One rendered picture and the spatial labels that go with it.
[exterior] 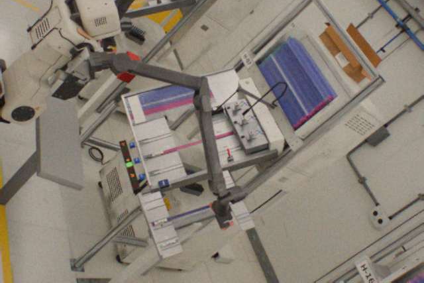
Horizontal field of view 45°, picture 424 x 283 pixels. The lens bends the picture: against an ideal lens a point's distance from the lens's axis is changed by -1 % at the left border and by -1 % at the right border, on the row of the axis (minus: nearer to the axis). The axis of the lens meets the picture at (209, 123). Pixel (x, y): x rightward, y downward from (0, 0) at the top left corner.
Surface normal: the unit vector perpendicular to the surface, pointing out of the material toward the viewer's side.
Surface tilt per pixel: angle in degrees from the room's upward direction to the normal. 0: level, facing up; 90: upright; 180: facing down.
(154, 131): 48
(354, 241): 90
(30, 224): 0
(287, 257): 90
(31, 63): 82
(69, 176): 0
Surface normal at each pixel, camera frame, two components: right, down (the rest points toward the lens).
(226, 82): -0.03, -0.63
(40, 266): 0.68, -0.62
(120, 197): -0.65, -0.29
